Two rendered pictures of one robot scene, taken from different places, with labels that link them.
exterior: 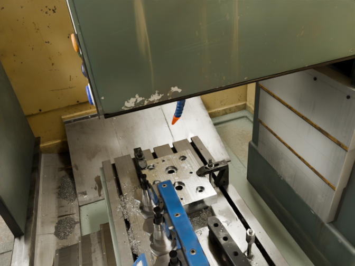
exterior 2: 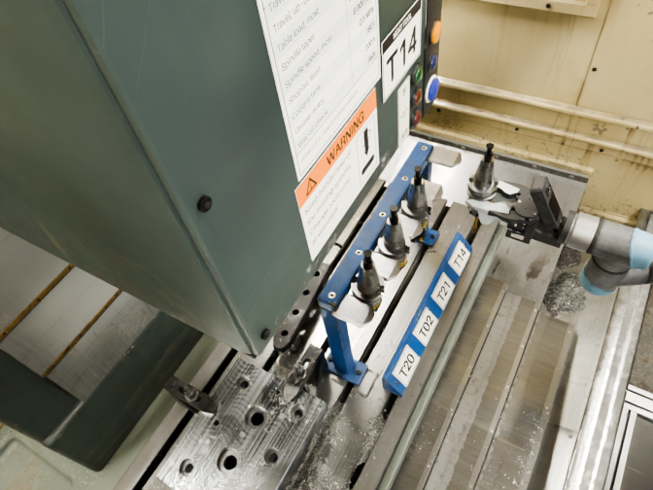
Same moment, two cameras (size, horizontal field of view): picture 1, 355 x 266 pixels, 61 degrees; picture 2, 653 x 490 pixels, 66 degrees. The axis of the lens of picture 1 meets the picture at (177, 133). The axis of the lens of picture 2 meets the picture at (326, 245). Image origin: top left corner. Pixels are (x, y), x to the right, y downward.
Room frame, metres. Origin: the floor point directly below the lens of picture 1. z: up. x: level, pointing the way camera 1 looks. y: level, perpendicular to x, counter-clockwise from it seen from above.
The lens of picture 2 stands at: (0.88, 0.46, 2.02)
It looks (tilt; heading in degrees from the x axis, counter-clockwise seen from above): 52 degrees down; 234
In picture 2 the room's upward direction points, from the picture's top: 11 degrees counter-clockwise
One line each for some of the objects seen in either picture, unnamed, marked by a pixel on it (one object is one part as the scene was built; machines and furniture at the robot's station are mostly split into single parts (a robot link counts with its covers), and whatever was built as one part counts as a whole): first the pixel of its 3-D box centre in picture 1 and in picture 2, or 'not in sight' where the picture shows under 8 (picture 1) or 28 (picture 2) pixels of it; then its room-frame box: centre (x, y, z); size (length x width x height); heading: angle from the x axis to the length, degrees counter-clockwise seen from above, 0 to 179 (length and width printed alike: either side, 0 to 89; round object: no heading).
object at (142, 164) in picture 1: (141, 162); not in sight; (1.01, 0.17, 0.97); 0.13 x 0.03 x 0.15; 15
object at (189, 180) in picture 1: (175, 181); (245, 441); (0.87, 0.03, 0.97); 0.29 x 0.23 x 0.05; 15
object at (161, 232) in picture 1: (160, 229); (394, 231); (0.42, 0.06, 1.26); 0.04 x 0.04 x 0.07
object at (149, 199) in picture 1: (148, 195); (367, 274); (0.53, 0.09, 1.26); 0.04 x 0.04 x 0.07
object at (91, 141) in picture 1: (149, 148); not in sight; (1.39, 0.17, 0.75); 0.89 x 0.67 x 0.26; 105
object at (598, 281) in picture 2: not in sight; (612, 269); (0.09, 0.39, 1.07); 0.11 x 0.08 x 0.11; 137
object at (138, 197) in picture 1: (146, 193); (356, 311); (0.58, 0.10, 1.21); 0.07 x 0.05 x 0.01; 105
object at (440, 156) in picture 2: not in sight; (446, 157); (0.16, -0.01, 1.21); 0.07 x 0.05 x 0.01; 105
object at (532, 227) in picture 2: not in sight; (538, 220); (0.15, 0.23, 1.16); 0.12 x 0.08 x 0.09; 105
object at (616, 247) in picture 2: not in sight; (621, 245); (0.11, 0.38, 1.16); 0.11 x 0.08 x 0.09; 105
